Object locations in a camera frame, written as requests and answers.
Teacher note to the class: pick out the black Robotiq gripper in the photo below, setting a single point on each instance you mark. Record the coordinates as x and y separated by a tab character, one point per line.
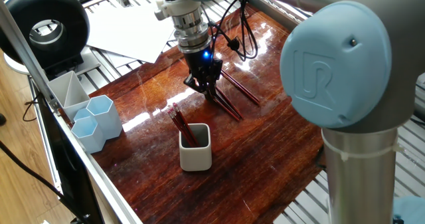
201	66

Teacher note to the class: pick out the white square ceramic pen holder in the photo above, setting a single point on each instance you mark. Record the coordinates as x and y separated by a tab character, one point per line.
196	159

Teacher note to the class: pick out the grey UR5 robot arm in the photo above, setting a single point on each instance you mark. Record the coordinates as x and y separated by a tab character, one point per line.
348	67

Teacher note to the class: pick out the light blue hexagonal pen holder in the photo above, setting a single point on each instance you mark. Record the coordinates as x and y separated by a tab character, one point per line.
109	124

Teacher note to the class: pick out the white divided square pen holder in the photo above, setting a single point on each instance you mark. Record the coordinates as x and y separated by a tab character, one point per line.
78	109

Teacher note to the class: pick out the silver wrist sensor flange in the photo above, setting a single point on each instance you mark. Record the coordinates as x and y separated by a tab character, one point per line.
192	31

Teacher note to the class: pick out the white paper sheet stack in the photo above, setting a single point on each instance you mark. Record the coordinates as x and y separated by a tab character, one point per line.
133	31

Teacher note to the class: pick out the red-brown wooden board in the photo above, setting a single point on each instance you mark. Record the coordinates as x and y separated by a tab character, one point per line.
249	167

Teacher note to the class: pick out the black monitor panel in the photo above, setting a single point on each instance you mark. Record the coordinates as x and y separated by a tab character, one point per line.
73	184

